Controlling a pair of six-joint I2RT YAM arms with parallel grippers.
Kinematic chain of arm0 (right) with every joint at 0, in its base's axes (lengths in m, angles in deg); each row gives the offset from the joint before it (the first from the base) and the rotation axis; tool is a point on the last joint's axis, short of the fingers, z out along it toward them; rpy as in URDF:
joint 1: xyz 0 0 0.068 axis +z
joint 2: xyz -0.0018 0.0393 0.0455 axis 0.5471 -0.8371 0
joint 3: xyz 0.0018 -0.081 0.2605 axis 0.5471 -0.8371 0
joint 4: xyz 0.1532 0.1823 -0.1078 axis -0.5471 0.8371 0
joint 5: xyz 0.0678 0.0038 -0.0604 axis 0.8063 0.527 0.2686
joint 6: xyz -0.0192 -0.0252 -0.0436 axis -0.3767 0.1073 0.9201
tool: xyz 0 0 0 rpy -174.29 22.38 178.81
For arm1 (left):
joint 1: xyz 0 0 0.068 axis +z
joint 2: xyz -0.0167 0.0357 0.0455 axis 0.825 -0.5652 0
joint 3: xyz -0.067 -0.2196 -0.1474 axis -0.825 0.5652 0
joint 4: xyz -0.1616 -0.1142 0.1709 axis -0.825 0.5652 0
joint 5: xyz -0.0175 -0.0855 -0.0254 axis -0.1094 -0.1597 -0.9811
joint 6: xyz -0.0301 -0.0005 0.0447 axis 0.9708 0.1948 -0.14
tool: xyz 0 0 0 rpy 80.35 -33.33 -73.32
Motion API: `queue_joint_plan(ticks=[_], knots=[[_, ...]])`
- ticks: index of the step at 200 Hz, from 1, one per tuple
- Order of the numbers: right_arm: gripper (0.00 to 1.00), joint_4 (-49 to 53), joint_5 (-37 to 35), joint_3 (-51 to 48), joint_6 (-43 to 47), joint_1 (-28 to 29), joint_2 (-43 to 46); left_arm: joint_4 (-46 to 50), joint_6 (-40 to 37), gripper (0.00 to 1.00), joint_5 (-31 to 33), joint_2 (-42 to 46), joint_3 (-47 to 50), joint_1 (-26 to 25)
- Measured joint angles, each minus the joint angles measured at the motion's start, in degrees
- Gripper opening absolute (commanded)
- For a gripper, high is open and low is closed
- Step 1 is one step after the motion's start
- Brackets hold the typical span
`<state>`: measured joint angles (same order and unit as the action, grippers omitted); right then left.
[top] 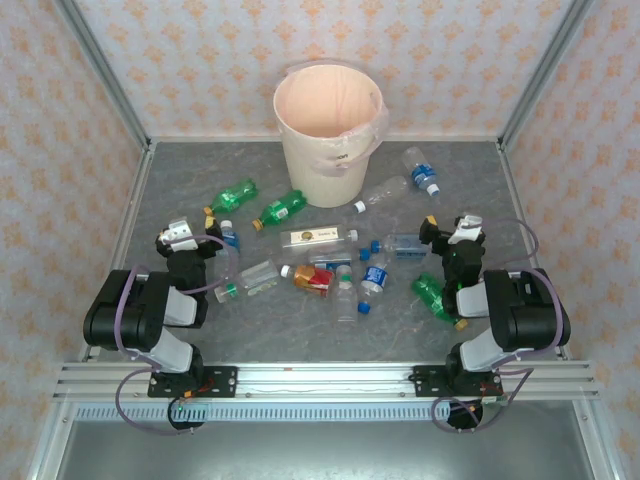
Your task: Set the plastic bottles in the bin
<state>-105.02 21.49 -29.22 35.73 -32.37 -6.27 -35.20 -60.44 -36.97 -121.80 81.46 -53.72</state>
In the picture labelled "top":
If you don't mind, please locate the clear bottle blue label white cap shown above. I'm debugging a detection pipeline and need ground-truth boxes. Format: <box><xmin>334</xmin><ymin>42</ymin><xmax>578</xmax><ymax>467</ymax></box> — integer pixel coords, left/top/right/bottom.
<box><xmin>402</xmin><ymin>146</ymin><xmax>442</xmax><ymax>198</ymax></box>
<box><xmin>215</xmin><ymin>219</ymin><xmax>242</xmax><ymax>274</ymax></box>

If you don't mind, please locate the clear bottle pale label blue cap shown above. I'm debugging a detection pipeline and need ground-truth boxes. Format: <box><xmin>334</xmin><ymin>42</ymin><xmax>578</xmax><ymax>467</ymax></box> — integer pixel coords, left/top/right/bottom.
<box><xmin>369</xmin><ymin>233</ymin><xmax>432</xmax><ymax>262</ymax></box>

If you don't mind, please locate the green plastic bottle yellow cap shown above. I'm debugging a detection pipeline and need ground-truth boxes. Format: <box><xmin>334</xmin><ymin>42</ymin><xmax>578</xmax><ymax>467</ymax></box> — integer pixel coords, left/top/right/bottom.
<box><xmin>410</xmin><ymin>272</ymin><xmax>471</xmax><ymax>332</ymax></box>
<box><xmin>251</xmin><ymin>189</ymin><xmax>308</xmax><ymax>232</ymax></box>
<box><xmin>202</xmin><ymin>178</ymin><xmax>261</xmax><ymax>217</ymax></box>

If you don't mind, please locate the clear plastic bottle white cap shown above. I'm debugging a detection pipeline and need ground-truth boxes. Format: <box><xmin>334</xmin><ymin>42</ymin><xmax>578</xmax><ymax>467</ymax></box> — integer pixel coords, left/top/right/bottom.
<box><xmin>352</xmin><ymin>174</ymin><xmax>411</xmax><ymax>215</ymax></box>

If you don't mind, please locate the rectangular clear bottle blue cap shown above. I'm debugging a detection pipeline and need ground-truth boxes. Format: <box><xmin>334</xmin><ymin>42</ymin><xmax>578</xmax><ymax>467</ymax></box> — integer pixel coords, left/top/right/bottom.
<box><xmin>307</xmin><ymin>247</ymin><xmax>372</xmax><ymax>269</ymax></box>

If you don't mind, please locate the rectangular clear bottle white label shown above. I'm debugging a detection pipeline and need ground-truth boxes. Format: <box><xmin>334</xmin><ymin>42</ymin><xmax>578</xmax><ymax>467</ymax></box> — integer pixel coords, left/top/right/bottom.
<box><xmin>279</xmin><ymin>227</ymin><xmax>360</xmax><ymax>250</ymax></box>

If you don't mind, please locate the clear bottle green ringed cap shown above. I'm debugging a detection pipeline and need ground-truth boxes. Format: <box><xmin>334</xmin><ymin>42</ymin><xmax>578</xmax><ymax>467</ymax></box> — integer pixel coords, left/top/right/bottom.
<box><xmin>333</xmin><ymin>264</ymin><xmax>359</xmax><ymax>324</ymax></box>

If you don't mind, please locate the orange red bottle white cap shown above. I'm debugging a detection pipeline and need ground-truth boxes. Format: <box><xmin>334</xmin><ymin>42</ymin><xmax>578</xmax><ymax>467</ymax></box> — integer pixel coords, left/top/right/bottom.
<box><xmin>279</xmin><ymin>263</ymin><xmax>335</xmax><ymax>299</ymax></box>

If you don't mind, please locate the cream plastic bin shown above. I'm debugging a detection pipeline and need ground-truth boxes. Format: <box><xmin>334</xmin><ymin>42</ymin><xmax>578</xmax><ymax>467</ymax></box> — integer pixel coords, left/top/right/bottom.
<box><xmin>272</xmin><ymin>67</ymin><xmax>385</xmax><ymax>209</ymax></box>

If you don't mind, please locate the translucent plastic bin liner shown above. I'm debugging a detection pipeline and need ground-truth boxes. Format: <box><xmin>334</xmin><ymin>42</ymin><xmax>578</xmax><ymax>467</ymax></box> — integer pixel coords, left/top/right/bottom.
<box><xmin>272</xmin><ymin>59</ymin><xmax>390</xmax><ymax>177</ymax></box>

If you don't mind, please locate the grey metal shelf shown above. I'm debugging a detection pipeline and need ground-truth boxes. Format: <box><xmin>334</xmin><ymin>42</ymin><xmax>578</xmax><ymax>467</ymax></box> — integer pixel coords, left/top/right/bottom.
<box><xmin>29</xmin><ymin>399</ymin><xmax>616</xmax><ymax>480</ymax></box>

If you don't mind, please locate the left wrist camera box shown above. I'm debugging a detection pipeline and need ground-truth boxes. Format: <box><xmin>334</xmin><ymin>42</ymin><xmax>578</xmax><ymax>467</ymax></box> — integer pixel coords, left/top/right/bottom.
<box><xmin>166</xmin><ymin>218</ymin><xmax>196</xmax><ymax>251</ymax></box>

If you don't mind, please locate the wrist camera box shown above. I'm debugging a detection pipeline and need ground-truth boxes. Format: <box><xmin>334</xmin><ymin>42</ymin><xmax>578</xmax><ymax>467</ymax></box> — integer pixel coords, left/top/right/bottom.
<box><xmin>449</xmin><ymin>213</ymin><xmax>485</xmax><ymax>246</ymax></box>
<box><xmin>166</xmin><ymin>218</ymin><xmax>196</xmax><ymax>251</ymax></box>

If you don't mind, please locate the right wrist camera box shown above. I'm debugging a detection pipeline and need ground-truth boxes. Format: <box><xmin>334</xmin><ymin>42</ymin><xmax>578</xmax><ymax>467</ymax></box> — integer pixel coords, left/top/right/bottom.
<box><xmin>449</xmin><ymin>213</ymin><xmax>485</xmax><ymax>246</ymax></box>

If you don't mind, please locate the aluminium table side rail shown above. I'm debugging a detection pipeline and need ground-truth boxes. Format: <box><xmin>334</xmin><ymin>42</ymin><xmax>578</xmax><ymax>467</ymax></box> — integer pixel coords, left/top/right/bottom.
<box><xmin>497</xmin><ymin>142</ymin><xmax>574</xmax><ymax>361</ymax></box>
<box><xmin>79</xmin><ymin>142</ymin><xmax>157</xmax><ymax>362</ymax></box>

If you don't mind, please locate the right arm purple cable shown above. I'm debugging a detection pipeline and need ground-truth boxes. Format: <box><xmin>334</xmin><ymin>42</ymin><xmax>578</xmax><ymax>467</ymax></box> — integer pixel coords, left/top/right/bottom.
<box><xmin>432</xmin><ymin>217</ymin><xmax>566</xmax><ymax>435</ymax></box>

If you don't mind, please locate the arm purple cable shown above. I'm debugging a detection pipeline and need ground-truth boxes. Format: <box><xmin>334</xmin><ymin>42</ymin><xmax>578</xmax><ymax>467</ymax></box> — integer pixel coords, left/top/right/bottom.
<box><xmin>432</xmin><ymin>217</ymin><xmax>566</xmax><ymax>435</ymax></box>
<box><xmin>114</xmin><ymin>234</ymin><xmax>240</xmax><ymax>437</ymax></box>

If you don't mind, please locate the aluminium frame cross bar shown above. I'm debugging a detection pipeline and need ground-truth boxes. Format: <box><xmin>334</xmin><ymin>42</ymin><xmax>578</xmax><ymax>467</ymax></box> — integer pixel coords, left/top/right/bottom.
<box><xmin>149</xmin><ymin>134</ymin><xmax>501</xmax><ymax>145</ymax></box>

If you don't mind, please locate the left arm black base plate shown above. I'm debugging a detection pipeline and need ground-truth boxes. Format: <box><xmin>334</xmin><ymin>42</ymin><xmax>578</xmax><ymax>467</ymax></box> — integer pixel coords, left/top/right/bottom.
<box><xmin>147</xmin><ymin>365</ymin><xmax>239</xmax><ymax>399</ymax></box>

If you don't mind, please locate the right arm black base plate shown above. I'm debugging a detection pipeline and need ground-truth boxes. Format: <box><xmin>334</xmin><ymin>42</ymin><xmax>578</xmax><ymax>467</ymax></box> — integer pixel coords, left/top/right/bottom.
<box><xmin>412</xmin><ymin>365</ymin><xmax>454</xmax><ymax>399</ymax></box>

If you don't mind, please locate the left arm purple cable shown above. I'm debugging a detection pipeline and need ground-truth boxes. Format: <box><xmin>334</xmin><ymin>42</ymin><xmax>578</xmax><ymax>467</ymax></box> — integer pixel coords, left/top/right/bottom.
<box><xmin>114</xmin><ymin>234</ymin><xmax>240</xmax><ymax>437</ymax></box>

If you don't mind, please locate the aluminium mounting rail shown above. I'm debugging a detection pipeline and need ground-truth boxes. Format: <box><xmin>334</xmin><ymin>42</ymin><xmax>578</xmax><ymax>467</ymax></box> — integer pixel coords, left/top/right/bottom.
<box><xmin>53</xmin><ymin>362</ymin><xmax>600</xmax><ymax>401</ymax></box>

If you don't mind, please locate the slotted grey cable duct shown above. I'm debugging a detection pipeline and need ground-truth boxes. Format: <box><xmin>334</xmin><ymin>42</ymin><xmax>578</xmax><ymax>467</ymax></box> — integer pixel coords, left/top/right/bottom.
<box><xmin>74</xmin><ymin>403</ymin><xmax>454</xmax><ymax>422</ymax></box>

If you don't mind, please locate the aluminium frame post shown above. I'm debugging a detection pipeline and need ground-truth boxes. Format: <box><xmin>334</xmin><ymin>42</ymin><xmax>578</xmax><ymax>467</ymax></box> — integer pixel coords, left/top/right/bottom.
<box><xmin>52</xmin><ymin>0</ymin><xmax>151</xmax><ymax>151</ymax></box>
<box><xmin>497</xmin><ymin>0</ymin><xmax>596</xmax><ymax>151</ymax></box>

